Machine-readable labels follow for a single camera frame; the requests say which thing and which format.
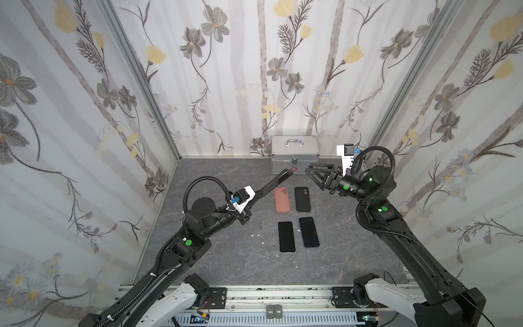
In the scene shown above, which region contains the blue phone black screen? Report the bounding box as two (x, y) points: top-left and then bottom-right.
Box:
(299, 217), (320, 248)

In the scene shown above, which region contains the black phone case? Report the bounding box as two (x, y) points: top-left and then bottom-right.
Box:
(295, 187), (311, 213)

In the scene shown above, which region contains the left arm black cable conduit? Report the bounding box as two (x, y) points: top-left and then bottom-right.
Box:
(93, 176), (234, 327)

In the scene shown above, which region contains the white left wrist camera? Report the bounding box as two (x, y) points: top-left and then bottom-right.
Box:
(229, 185), (256, 204)

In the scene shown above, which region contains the silver aluminium first aid case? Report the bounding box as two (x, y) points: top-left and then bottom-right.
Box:
(270, 135), (320, 175)

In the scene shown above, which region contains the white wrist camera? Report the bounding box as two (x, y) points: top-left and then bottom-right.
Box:
(229, 185), (256, 204)
(336, 143), (361, 175)

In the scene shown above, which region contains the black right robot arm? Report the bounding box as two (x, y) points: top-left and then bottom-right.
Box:
(305, 163), (486, 326)

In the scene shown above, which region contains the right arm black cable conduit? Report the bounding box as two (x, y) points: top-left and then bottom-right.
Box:
(351, 146), (419, 245)

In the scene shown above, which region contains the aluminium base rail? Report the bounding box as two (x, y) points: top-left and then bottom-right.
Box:
(112, 285), (444, 327)

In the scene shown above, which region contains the pink phone case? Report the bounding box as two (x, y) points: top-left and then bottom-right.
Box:
(274, 187), (291, 213)

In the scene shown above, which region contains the white vented cable duct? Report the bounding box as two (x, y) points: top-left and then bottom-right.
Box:
(161, 311), (365, 326)

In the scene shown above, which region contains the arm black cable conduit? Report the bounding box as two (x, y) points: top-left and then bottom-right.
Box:
(93, 176), (234, 327)
(351, 146), (419, 245)

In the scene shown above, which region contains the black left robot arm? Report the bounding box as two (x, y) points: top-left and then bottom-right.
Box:
(79, 190), (259, 326)

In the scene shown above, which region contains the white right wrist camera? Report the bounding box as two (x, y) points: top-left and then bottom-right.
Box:
(336, 143), (361, 175)

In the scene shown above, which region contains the black phone with pink edge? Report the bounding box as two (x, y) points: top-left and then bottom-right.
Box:
(278, 222), (296, 253)

